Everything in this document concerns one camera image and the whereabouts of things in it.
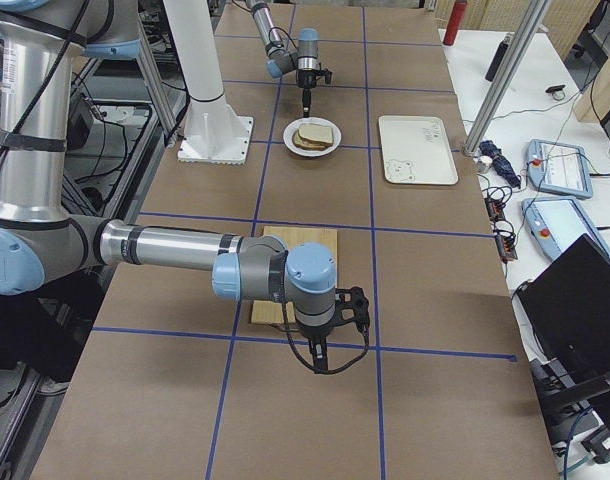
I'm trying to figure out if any folded blue umbrella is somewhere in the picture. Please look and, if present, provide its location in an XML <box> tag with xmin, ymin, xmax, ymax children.
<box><xmin>479</xmin><ymin>140</ymin><xmax>521</xmax><ymax>188</ymax></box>

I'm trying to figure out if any wooden cutting board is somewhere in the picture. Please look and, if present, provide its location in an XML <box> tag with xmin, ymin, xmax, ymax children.
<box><xmin>250</xmin><ymin>225</ymin><xmax>337</xmax><ymax>325</ymax></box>

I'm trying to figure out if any black power strip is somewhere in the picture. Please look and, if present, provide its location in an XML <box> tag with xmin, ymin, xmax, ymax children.
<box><xmin>485</xmin><ymin>197</ymin><xmax>518</xmax><ymax>263</ymax></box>

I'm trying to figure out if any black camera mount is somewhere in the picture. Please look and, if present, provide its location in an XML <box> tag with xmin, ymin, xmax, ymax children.
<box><xmin>530</xmin><ymin>359</ymin><xmax>610</xmax><ymax>443</ymax></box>

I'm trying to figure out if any far teach pendant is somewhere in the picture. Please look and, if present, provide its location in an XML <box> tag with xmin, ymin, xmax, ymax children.
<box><xmin>526</xmin><ymin>139</ymin><xmax>593</xmax><ymax>200</ymax></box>

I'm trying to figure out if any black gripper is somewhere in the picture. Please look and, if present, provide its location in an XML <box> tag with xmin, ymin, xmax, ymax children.
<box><xmin>299</xmin><ymin>322</ymin><xmax>334</xmax><ymax>374</ymax></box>
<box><xmin>296</xmin><ymin>68</ymin><xmax>332</xmax><ymax>117</ymax></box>

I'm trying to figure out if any red bottle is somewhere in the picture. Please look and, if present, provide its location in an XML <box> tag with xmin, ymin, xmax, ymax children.
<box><xmin>443</xmin><ymin>0</ymin><xmax>468</xmax><ymax>46</ymax></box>

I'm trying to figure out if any black bottle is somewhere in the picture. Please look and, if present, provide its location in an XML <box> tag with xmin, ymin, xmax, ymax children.
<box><xmin>485</xmin><ymin>32</ymin><xmax>514</xmax><ymax>82</ymax></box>

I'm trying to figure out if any black laptop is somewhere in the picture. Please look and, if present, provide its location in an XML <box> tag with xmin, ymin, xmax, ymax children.
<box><xmin>518</xmin><ymin>234</ymin><xmax>610</xmax><ymax>373</ymax></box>

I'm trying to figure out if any cream bear serving tray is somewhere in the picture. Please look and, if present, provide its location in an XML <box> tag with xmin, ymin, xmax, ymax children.
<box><xmin>378</xmin><ymin>115</ymin><xmax>459</xmax><ymax>185</ymax></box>

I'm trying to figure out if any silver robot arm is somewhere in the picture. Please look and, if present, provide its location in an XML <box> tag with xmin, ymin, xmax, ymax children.
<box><xmin>245</xmin><ymin>1</ymin><xmax>333</xmax><ymax>118</ymax></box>
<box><xmin>0</xmin><ymin>1</ymin><xmax>341</xmax><ymax>374</ymax></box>

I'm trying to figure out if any white round plate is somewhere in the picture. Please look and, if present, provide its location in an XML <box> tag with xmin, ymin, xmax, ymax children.
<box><xmin>283</xmin><ymin>117</ymin><xmax>342</xmax><ymax>157</ymax></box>

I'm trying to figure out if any aluminium frame post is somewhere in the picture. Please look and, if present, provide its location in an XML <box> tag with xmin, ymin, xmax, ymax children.
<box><xmin>462</xmin><ymin>0</ymin><xmax>552</xmax><ymax>157</ymax></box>

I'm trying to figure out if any near teach pendant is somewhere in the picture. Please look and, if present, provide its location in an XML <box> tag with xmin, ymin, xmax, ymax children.
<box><xmin>521</xmin><ymin>196</ymin><xmax>610</xmax><ymax>261</ymax></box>

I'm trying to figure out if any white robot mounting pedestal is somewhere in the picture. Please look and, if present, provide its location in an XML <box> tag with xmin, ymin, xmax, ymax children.
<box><xmin>164</xmin><ymin>0</ymin><xmax>254</xmax><ymax>165</ymax></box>

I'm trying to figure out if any teach pendant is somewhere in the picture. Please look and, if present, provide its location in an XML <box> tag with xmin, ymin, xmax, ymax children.
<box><xmin>521</xmin><ymin>196</ymin><xmax>610</xmax><ymax>261</ymax></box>
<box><xmin>526</xmin><ymin>139</ymin><xmax>593</xmax><ymax>200</ymax></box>

